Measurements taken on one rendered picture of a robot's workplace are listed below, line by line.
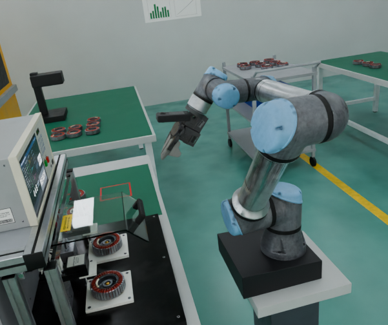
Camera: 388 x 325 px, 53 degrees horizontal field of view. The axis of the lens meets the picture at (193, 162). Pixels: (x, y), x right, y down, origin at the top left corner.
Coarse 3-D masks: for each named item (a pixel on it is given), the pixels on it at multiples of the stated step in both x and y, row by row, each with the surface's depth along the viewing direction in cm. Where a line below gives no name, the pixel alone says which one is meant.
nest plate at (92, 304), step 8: (128, 272) 134; (88, 280) 133; (128, 280) 131; (88, 288) 129; (128, 288) 127; (88, 296) 126; (120, 296) 124; (128, 296) 124; (88, 304) 122; (96, 304) 122; (104, 304) 121; (112, 304) 121; (120, 304) 122; (88, 312) 120
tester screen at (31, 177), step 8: (32, 144) 116; (32, 152) 114; (24, 160) 104; (32, 160) 112; (24, 168) 102; (32, 168) 111; (40, 168) 120; (24, 176) 101; (32, 176) 109; (32, 184) 107; (40, 184) 116; (32, 192) 106; (32, 200) 104; (40, 200) 113
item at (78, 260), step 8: (72, 256) 123; (80, 256) 123; (64, 264) 124; (72, 264) 119; (80, 264) 119; (88, 264) 124; (96, 264) 125; (64, 272) 120; (72, 272) 119; (80, 272) 119; (88, 272) 121; (96, 272) 122; (40, 280) 118; (64, 280) 119
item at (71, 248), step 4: (68, 244) 147; (72, 244) 147; (64, 248) 145; (68, 248) 144; (72, 248) 144; (76, 248) 150; (64, 252) 142; (68, 252) 142; (72, 252) 143; (76, 252) 148; (60, 256) 142; (64, 256) 143; (68, 256) 143; (64, 260) 143
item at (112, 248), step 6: (114, 234) 151; (96, 240) 149; (102, 240) 151; (108, 240) 149; (114, 240) 148; (120, 240) 147; (96, 246) 145; (102, 246) 144; (108, 246) 144; (114, 246) 144; (120, 246) 147; (96, 252) 145; (102, 252) 144; (108, 252) 145; (114, 252) 146
